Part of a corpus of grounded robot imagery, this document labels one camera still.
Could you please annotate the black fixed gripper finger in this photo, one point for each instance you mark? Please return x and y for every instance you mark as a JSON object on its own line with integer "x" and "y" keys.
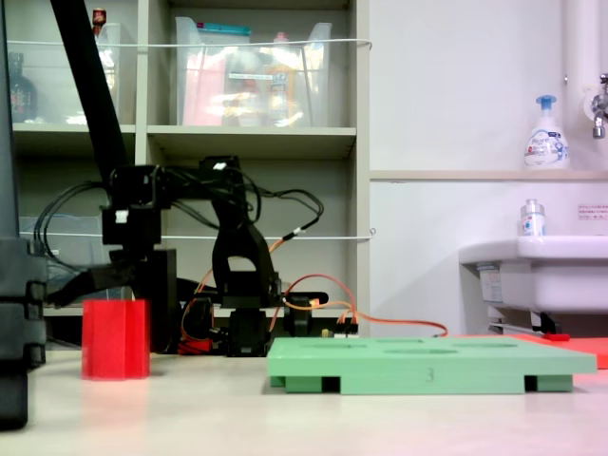
{"x": 165, "y": 304}

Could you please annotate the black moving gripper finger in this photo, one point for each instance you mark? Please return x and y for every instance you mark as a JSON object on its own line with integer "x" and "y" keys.
{"x": 95, "y": 282}

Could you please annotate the red cross columnar block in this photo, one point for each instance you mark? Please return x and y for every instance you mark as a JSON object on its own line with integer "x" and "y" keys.
{"x": 116, "y": 342}

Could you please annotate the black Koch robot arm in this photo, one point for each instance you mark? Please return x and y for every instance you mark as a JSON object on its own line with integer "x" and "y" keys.
{"x": 237, "y": 237}

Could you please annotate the red printed base clamp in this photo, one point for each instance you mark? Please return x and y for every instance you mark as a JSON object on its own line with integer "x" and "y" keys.
{"x": 195, "y": 347}

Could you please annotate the black tripod leg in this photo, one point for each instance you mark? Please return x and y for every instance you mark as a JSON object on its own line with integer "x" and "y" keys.
{"x": 90, "y": 85}
{"x": 14, "y": 309}

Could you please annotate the beige shelf unit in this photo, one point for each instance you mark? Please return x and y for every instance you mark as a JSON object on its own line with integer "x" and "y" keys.
{"x": 252, "y": 138}

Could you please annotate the pink pack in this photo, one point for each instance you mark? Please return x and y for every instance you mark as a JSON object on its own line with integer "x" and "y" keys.
{"x": 204, "y": 95}

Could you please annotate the circuit board with green terminal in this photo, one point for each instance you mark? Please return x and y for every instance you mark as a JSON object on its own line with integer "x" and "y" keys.
{"x": 347, "y": 328}

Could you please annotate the large clear plastic bin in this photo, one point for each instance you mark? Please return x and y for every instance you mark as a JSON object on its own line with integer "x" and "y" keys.
{"x": 247, "y": 95}

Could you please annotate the narrow clear plastic bin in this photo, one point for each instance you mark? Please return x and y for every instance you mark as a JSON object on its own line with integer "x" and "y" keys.
{"x": 119, "y": 57}

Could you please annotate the green shape sorting board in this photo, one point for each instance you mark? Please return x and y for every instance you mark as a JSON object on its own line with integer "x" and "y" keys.
{"x": 380, "y": 370}

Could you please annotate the orange label bottle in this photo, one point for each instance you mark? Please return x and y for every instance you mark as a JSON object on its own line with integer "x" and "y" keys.
{"x": 281, "y": 81}

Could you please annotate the bottle with red cap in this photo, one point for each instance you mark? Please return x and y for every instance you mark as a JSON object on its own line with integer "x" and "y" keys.
{"x": 99, "y": 19}

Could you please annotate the blue topped bag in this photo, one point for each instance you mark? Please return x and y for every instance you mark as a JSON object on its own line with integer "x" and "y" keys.
{"x": 223, "y": 31}

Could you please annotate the small clear sanitizer bottle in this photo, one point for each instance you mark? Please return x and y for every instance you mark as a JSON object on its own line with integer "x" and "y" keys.
{"x": 533, "y": 223}

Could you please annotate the white sink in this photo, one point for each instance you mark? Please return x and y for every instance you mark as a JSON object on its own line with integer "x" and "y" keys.
{"x": 560, "y": 275}

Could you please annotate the white soap pump bottle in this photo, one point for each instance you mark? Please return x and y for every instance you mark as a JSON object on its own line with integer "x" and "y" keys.
{"x": 546, "y": 147}

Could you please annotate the metal faucet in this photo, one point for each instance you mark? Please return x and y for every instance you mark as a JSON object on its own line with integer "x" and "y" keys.
{"x": 599, "y": 114}

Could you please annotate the white wall label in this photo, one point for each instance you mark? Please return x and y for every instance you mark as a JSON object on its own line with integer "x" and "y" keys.
{"x": 594, "y": 211}

